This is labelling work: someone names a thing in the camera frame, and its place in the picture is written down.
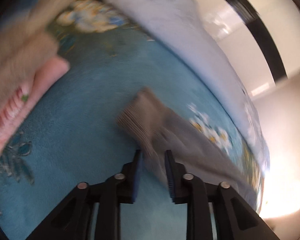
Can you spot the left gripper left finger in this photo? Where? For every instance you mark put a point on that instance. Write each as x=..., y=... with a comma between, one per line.
x=93, y=210

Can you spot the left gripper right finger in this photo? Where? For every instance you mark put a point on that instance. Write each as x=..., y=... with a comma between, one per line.
x=213, y=211

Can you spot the grey knitted sweater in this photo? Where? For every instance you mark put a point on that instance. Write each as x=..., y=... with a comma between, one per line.
x=156, y=128

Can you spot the teal floral bed blanket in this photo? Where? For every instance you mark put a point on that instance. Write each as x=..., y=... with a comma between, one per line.
x=72, y=134

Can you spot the pink folded garment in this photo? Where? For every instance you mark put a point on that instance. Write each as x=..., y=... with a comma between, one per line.
x=27, y=96

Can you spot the beige folded garment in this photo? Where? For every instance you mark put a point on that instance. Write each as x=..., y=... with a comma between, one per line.
x=25, y=45

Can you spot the white black-striped wardrobe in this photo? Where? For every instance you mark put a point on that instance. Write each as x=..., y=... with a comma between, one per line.
x=261, y=39

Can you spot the light blue floral quilt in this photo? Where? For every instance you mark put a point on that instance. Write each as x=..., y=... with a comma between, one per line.
x=177, y=25

